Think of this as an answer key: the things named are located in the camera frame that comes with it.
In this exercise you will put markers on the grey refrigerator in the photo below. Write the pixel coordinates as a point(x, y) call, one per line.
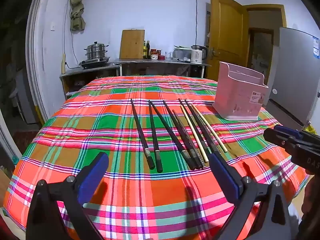
point(297, 80)

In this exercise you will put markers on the red flat tin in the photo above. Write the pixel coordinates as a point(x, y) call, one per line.
point(161, 57)

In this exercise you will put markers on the yellow wooden door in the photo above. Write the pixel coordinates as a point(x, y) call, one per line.
point(227, 32)

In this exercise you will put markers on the beige power strip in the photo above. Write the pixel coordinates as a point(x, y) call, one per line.
point(63, 63)

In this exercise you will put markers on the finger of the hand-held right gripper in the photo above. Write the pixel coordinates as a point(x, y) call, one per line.
point(287, 130)
point(275, 136)

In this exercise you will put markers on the dark oil bottle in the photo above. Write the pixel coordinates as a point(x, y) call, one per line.
point(148, 50)
point(144, 51)

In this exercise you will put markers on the pink plastic utensil holder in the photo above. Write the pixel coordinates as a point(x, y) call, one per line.
point(237, 92)

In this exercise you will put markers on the gas stove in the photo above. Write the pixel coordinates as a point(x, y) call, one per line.
point(94, 62)

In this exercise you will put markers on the black chopstick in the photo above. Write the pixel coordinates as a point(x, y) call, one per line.
point(168, 130)
point(176, 125)
point(192, 120)
point(154, 135)
point(141, 132)
point(206, 130)

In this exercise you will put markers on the wooden cutting board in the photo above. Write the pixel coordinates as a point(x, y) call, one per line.
point(132, 44)

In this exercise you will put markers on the steel steamer pot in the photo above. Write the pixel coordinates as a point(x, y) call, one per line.
point(96, 51)

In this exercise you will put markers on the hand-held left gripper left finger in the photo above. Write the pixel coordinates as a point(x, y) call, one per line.
point(100, 165)

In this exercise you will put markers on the plaid tablecloth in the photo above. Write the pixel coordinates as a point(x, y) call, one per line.
point(100, 130)

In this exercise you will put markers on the dark brown chopstick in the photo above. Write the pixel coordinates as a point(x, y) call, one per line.
point(186, 135)

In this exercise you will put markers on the clear glass cup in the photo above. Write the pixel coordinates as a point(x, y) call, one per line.
point(168, 55)

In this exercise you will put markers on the steel kitchen counter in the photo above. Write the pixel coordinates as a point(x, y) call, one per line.
point(160, 66)

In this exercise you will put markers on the white electric kettle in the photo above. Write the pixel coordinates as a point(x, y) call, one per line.
point(197, 55)

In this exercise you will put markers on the low stove stand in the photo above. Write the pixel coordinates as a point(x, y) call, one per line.
point(87, 76)

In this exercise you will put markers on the light wooden chopstick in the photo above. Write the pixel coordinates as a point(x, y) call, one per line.
point(192, 130)
point(211, 130)

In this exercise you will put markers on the green hanging curtain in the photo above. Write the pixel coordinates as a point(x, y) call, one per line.
point(77, 12)

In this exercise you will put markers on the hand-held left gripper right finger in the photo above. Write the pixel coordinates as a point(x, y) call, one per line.
point(220, 170)

